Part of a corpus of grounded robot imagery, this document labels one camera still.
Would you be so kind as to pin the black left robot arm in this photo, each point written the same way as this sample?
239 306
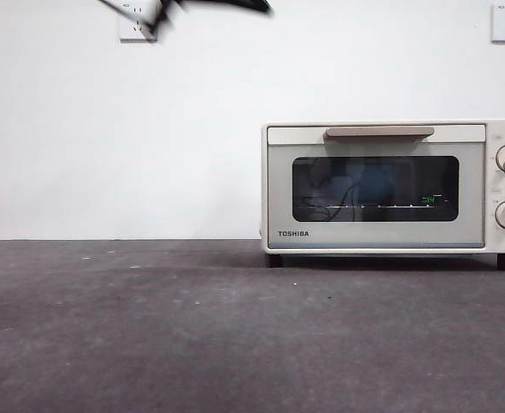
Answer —
159 13

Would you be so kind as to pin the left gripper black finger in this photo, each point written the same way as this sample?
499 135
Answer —
235 4

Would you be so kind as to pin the blue ribbed bowl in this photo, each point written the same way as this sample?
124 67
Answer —
372 185

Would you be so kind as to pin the cream Toshiba toaster oven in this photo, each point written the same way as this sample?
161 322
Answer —
488 241

